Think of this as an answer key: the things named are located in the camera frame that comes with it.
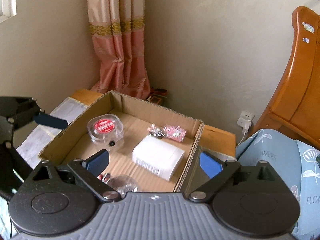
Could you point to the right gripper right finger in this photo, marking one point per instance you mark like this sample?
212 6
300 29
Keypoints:
231 182

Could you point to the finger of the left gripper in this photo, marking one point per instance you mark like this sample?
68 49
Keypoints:
50 121

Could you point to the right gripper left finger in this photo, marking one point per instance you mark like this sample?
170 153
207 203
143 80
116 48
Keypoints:
76 182

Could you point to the clear plastic jar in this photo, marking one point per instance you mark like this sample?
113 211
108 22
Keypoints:
121 183

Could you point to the pink candy wrapper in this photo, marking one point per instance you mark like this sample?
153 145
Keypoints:
175 133

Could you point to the small silver item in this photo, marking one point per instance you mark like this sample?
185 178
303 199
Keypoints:
156 131

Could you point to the clear round case red label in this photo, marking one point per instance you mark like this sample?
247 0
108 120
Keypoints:
106 132

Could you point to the white plastic box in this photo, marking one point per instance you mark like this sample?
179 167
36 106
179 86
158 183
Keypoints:
157 156

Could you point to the brown cardboard box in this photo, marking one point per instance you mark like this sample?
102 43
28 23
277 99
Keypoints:
136 115

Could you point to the light blue floral pillow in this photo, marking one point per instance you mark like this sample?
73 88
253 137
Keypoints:
298 165

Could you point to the wooden headboard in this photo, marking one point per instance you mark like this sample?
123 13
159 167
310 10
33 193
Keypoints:
294 107

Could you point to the pink beige curtain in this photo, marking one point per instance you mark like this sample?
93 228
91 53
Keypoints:
117 30

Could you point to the white wall charger plug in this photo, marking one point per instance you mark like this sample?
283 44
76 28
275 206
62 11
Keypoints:
245 121

